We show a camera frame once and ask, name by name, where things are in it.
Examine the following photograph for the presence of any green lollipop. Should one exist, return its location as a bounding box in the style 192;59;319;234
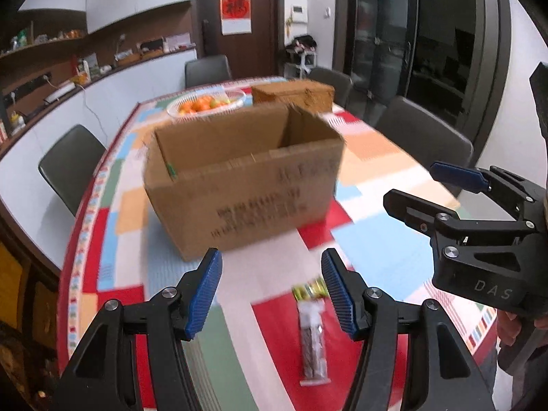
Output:
166;163;177;180

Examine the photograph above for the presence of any right hand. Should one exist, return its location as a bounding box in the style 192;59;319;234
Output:
497;310;522;346

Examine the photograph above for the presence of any yellow green candy packet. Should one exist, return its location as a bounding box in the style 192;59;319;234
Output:
292;276;329;301

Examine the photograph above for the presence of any clear wafer stick packet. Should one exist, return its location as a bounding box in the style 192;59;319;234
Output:
297;300;330;386

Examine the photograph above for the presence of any dark chair near right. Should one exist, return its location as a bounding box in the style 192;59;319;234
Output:
375;96;475;198

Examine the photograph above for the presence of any dark chair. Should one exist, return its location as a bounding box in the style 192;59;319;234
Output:
375;96;475;198
38;124;106;216
308;67;353;109

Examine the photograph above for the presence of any colourful patchwork tablecloth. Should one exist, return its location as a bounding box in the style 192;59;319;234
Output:
58;98;496;410

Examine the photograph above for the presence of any brown cardboard box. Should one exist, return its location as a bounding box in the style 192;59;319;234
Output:
143;103;345;261

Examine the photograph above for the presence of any glass sliding door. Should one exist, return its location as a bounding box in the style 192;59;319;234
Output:
344;0;512;151

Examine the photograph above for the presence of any dark chair far right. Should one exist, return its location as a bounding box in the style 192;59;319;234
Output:
308;67;353;109

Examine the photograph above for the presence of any woven wicker box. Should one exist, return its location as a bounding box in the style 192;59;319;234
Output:
251;79;335;114

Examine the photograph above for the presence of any dark chair left side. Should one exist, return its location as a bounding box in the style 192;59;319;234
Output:
38;124;106;216

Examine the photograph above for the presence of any white fruit basket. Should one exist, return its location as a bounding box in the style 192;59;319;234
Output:
166;89;247;119

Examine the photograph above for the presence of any white shoe rack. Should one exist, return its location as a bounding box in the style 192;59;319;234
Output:
282;34;317;79

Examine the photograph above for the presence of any dark chair far end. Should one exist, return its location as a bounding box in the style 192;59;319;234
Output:
185;55;232;88

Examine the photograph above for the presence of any dark brown door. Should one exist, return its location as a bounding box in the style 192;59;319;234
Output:
193;0;283;79

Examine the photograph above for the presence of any red fu door poster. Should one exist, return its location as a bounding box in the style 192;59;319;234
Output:
219;0;252;36

